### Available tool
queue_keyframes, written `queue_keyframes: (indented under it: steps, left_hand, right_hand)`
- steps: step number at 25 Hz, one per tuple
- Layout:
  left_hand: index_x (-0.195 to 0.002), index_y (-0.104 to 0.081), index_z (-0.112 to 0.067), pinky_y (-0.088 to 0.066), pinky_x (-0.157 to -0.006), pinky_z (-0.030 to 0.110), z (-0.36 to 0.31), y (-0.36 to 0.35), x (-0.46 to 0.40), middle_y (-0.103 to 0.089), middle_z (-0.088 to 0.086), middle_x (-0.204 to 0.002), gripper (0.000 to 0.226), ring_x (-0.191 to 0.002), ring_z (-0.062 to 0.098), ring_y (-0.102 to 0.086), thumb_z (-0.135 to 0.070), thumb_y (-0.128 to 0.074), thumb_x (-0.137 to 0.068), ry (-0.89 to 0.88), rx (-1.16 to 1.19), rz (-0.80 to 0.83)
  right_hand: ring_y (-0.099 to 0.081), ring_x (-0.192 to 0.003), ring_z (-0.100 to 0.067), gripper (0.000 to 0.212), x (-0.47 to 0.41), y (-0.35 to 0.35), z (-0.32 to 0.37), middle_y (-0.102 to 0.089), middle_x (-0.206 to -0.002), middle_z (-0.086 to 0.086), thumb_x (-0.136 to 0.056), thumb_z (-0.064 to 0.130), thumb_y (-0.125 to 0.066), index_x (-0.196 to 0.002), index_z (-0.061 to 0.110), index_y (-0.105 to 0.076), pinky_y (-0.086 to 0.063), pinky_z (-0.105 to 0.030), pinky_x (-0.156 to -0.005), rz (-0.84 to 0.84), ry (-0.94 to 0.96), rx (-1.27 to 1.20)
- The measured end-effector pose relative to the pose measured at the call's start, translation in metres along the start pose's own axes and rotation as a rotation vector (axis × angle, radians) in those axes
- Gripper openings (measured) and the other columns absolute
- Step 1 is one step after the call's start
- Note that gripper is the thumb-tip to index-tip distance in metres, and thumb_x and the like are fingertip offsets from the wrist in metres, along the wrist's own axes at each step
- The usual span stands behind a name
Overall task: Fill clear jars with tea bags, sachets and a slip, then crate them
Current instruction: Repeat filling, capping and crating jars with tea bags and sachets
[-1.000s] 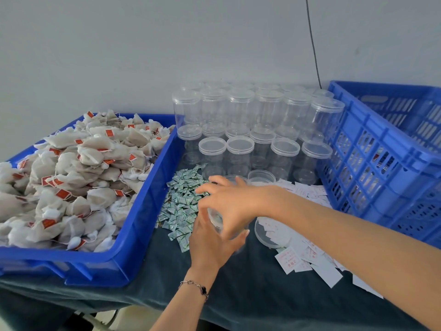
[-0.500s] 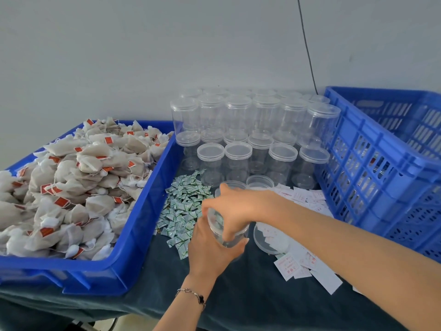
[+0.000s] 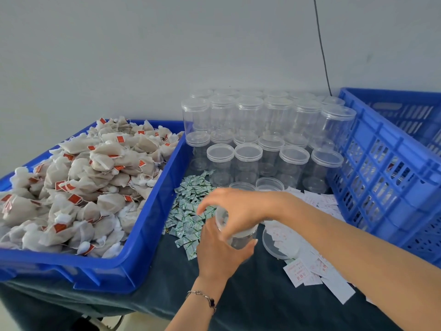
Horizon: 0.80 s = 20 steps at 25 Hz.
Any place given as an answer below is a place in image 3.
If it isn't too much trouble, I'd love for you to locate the person's right hand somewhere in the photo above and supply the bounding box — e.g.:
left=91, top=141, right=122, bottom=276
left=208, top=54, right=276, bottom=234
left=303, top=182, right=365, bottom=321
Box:
left=196, top=188, right=290, bottom=240

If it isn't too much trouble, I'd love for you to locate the person's left hand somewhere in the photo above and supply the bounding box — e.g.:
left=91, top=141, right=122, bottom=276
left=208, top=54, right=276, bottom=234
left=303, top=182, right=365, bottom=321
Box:
left=196, top=217, right=258, bottom=283

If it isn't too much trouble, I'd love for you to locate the clear jar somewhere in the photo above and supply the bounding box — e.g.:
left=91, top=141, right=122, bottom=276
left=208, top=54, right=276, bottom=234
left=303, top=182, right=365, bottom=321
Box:
left=215, top=206, right=259, bottom=251

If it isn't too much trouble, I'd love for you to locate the pile of green desiccant packets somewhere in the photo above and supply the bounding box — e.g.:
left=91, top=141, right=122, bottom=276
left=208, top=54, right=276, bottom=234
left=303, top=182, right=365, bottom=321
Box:
left=165, top=171, right=220, bottom=261

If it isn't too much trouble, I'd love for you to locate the group of lidded jars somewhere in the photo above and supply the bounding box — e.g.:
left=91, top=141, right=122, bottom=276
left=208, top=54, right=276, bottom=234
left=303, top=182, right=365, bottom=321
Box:
left=181, top=89, right=357, bottom=194

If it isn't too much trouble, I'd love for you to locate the pile of white label papers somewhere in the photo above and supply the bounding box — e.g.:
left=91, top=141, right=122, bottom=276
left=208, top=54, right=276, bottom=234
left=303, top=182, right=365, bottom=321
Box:
left=265, top=188, right=359, bottom=305

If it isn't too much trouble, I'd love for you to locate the blue slatted crate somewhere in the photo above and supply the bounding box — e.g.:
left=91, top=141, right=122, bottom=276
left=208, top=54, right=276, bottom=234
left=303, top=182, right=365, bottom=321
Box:
left=327, top=87, right=441, bottom=268

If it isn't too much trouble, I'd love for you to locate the pile of tea bags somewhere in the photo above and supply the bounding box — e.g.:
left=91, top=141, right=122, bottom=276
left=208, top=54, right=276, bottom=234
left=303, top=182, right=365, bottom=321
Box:
left=0, top=117, right=181, bottom=258

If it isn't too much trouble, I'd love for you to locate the person's right forearm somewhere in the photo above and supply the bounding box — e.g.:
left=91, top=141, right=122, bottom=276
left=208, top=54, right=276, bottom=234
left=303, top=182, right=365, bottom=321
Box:
left=276, top=196, right=441, bottom=331

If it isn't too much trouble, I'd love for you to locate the blue plastic tray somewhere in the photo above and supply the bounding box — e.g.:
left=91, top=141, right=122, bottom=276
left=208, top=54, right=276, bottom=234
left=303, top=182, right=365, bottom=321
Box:
left=0, top=119, right=194, bottom=294

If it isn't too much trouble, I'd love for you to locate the thin beaded bracelet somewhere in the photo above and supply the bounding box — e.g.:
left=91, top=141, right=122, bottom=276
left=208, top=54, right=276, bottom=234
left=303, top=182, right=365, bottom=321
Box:
left=186, top=291, right=218, bottom=313

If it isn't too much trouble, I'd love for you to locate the black cable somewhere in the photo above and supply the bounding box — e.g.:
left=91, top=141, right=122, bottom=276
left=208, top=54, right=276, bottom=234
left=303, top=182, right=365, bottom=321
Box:
left=313, top=0, right=333, bottom=97

